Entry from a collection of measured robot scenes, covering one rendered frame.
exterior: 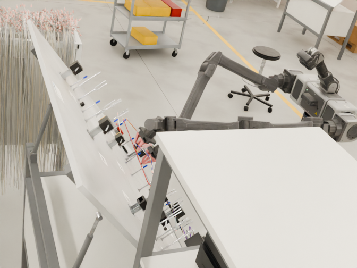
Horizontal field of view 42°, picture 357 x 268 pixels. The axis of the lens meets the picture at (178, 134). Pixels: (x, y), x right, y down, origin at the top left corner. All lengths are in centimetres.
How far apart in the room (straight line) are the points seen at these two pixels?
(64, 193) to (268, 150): 155
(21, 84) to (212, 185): 182
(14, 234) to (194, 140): 246
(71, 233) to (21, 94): 84
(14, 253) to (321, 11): 619
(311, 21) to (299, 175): 714
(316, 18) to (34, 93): 606
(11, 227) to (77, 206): 110
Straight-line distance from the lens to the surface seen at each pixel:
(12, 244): 339
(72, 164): 130
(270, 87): 263
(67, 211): 244
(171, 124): 222
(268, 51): 560
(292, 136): 129
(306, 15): 835
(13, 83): 268
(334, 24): 810
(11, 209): 364
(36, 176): 233
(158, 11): 623
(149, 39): 630
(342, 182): 118
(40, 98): 276
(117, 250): 228
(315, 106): 254
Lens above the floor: 243
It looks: 31 degrees down
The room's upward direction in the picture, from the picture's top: 13 degrees clockwise
